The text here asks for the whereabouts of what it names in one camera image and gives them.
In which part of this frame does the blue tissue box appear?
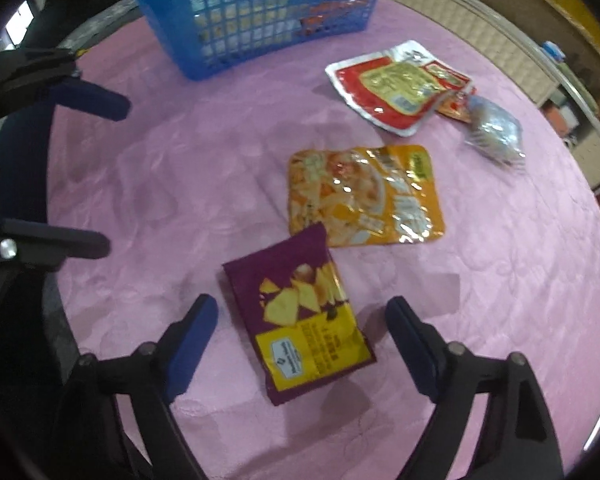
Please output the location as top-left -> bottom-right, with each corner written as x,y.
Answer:
540,39 -> 567,64

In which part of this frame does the yellow snack packet green label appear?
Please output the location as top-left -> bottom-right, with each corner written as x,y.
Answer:
286,144 -> 447,250

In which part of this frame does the light blue clear snack packet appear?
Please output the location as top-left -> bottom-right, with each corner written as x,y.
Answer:
462,95 -> 527,166

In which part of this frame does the beige cracker packet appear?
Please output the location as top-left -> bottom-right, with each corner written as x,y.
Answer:
195,0 -> 292,52

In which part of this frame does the yellow television cover cloth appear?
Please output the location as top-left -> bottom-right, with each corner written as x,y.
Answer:
509,0 -> 600,69

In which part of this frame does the blue plastic basket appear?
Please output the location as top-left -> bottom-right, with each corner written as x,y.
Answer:
112,0 -> 394,82

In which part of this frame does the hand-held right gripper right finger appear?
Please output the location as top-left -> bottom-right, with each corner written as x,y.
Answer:
385,295 -> 567,480

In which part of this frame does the small orange red snack packet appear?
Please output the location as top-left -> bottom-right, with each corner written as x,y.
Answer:
435,91 -> 477,124

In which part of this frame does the cream television cabinet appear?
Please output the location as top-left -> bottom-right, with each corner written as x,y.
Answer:
384,0 -> 600,242

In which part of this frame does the purple snack packet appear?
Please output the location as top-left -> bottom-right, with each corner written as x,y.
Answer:
221,222 -> 377,407

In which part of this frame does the orange stick snack packet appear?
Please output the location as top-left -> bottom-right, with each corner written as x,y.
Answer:
299,2 -> 367,32

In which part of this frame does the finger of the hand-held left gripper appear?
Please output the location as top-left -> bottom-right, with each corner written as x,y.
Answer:
0,47 -> 132,122
0,217 -> 112,267

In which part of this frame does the orange box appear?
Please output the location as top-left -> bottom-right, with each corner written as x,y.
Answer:
547,104 -> 581,136

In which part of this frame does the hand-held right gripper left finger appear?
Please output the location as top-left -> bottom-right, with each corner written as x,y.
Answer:
50,293 -> 220,480

